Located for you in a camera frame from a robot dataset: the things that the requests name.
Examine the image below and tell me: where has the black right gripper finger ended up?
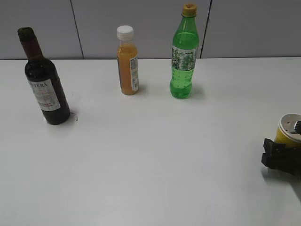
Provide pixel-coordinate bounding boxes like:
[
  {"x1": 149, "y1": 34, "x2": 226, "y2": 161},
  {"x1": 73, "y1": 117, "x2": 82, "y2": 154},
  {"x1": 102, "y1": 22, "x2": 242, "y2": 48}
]
[
  {"x1": 261, "y1": 138, "x2": 301, "y2": 176},
  {"x1": 293, "y1": 121, "x2": 301, "y2": 133}
]

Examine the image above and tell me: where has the yellow paper cup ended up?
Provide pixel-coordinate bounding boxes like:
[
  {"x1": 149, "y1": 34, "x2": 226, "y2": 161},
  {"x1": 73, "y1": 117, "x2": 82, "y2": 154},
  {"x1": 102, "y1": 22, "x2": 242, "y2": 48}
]
[{"x1": 274, "y1": 113, "x2": 301, "y2": 148}]

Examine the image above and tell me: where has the dark red wine bottle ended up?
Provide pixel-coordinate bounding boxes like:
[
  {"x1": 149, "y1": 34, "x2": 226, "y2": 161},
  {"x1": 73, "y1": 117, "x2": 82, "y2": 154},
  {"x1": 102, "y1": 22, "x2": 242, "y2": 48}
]
[{"x1": 17, "y1": 27, "x2": 70, "y2": 125}]

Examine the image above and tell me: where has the green soda bottle yellow cap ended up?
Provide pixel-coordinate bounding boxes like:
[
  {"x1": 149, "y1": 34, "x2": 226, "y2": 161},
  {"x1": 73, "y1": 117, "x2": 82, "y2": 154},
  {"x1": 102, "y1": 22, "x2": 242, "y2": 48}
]
[{"x1": 169, "y1": 3, "x2": 199, "y2": 99}]

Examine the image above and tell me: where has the orange juice bottle white cap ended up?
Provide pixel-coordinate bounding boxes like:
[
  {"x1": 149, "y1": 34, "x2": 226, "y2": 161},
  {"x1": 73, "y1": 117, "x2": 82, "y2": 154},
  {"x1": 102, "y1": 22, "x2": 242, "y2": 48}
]
[{"x1": 117, "y1": 25, "x2": 139, "y2": 96}]

